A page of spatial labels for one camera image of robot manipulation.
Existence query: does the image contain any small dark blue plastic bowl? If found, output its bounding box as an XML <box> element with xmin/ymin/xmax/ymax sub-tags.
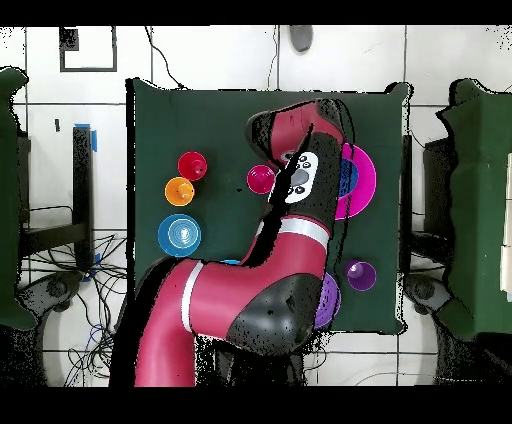
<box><xmin>337</xmin><ymin>157</ymin><xmax>360</xmax><ymax>200</ymax></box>

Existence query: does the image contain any large pink plastic bowl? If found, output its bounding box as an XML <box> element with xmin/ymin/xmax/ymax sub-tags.
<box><xmin>334</xmin><ymin>142</ymin><xmax>378</xmax><ymax>221</ymax></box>

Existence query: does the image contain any magenta plastic cup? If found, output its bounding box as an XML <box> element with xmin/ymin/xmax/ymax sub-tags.
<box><xmin>246</xmin><ymin>164</ymin><xmax>276</xmax><ymax>195</ymax></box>

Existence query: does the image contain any orange plastic cup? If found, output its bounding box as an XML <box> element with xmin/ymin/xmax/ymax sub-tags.
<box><xmin>164</xmin><ymin>176</ymin><xmax>196</xmax><ymax>208</ymax></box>

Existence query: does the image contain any shallow light blue plastic bowl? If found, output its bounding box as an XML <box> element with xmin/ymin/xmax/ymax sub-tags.
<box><xmin>157</xmin><ymin>213</ymin><xmax>202</xmax><ymax>258</ymax></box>

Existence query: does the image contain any red plastic cup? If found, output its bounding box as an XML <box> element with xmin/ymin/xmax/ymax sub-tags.
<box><xmin>177</xmin><ymin>150</ymin><xmax>208</xmax><ymax>182</ymax></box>

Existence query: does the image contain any purple plastic bowl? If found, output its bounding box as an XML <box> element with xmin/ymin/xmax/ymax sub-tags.
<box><xmin>313</xmin><ymin>271</ymin><xmax>342</xmax><ymax>330</ymax></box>

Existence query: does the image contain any dark green tablecloth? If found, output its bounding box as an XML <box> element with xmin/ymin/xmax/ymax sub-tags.
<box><xmin>125</xmin><ymin>77</ymin><xmax>413</xmax><ymax>335</ymax></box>

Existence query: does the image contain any purple plastic cup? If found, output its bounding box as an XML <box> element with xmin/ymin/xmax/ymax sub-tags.
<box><xmin>344</xmin><ymin>259</ymin><xmax>378</xmax><ymax>292</ymax></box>

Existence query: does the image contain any gray shoe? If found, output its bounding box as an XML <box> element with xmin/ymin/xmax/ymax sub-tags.
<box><xmin>289</xmin><ymin>25</ymin><xmax>314</xmax><ymax>54</ymax></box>

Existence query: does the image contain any green cloth covered side table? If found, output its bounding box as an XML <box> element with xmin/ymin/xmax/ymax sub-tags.
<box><xmin>0</xmin><ymin>66</ymin><xmax>37</xmax><ymax>331</ymax></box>
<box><xmin>435</xmin><ymin>78</ymin><xmax>512</xmax><ymax>341</ymax></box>

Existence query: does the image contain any tangle of floor cables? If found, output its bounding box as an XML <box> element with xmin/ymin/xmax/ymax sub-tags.
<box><xmin>19</xmin><ymin>233</ymin><xmax>129</xmax><ymax>387</ymax></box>

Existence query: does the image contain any thin black floor cable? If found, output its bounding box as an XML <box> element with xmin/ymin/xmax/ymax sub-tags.
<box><xmin>143</xmin><ymin>25</ymin><xmax>187</xmax><ymax>90</ymax></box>

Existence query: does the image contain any dark square floor frame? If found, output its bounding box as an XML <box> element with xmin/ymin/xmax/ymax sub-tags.
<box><xmin>58</xmin><ymin>25</ymin><xmax>118</xmax><ymax>73</ymax></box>

